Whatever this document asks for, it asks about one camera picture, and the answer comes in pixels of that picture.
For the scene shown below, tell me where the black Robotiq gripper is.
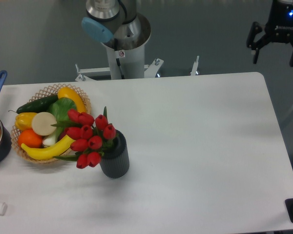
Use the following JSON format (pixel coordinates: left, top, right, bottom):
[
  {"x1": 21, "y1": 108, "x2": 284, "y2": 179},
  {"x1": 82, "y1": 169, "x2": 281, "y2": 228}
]
[{"x1": 246, "y1": 0, "x2": 293, "y2": 67}]

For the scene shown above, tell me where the red tulip bouquet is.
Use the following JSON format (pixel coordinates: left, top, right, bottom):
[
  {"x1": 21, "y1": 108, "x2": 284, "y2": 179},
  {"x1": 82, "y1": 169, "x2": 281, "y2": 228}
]
[{"x1": 54, "y1": 107, "x2": 118, "y2": 169}]

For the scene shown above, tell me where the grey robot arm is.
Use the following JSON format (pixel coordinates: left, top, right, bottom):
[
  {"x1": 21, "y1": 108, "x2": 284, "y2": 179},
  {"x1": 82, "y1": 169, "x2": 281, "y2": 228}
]
[{"x1": 82, "y1": 0, "x2": 293, "y2": 67}]

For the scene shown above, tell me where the dark grey ribbed vase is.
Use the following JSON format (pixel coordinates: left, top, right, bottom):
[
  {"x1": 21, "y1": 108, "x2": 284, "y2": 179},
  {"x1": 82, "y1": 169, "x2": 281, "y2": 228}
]
[{"x1": 100, "y1": 130, "x2": 130, "y2": 178}]

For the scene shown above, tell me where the yellow squash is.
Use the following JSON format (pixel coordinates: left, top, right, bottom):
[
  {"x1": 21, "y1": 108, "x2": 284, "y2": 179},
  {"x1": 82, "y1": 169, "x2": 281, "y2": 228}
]
[{"x1": 58, "y1": 87, "x2": 87, "y2": 113}]

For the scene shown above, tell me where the green bok choy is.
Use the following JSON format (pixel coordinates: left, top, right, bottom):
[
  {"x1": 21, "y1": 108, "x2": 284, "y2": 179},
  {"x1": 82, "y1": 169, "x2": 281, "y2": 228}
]
[{"x1": 42, "y1": 97, "x2": 77, "y2": 148}]

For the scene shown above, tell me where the green cucumber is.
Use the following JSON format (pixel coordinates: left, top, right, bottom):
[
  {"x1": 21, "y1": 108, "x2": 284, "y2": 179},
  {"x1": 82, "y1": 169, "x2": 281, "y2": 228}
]
[{"x1": 9, "y1": 95, "x2": 58, "y2": 114}]

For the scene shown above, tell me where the yellow banana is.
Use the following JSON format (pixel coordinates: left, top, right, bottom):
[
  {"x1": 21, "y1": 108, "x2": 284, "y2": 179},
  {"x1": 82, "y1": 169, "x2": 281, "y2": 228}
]
[{"x1": 21, "y1": 136, "x2": 75, "y2": 160}]

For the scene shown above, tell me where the beige round disc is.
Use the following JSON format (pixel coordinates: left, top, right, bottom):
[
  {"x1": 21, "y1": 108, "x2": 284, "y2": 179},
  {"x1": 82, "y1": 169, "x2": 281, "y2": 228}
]
[{"x1": 31, "y1": 112, "x2": 57, "y2": 136}]

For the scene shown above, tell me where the yellow bell pepper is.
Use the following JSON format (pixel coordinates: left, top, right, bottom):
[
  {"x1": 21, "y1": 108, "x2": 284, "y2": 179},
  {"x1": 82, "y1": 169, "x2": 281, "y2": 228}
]
[{"x1": 15, "y1": 112, "x2": 37, "y2": 131}]

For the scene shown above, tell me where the orange fruit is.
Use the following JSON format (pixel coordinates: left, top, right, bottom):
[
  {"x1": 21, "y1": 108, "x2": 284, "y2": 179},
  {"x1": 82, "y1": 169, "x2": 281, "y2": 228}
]
[{"x1": 17, "y1": 129, "x2": 42, "y2": 148}]

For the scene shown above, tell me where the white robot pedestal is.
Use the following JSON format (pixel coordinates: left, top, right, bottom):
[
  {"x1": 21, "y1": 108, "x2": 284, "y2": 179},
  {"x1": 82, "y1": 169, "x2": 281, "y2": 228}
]
[{"x1": 75, "y1": 40, "x2": 200, "y2": 82}]

